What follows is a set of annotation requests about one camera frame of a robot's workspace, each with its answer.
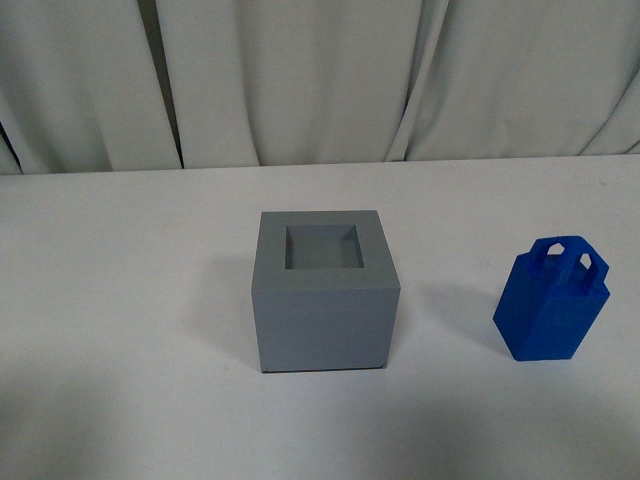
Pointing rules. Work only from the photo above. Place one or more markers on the white curtain backdrop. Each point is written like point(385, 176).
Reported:
point(96, 86)

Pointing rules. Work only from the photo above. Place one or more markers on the gray square base block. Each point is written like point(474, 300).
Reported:
point(325, 291)

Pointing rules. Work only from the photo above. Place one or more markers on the blue hexagonal part with handle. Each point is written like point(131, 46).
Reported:
point(552, 296)

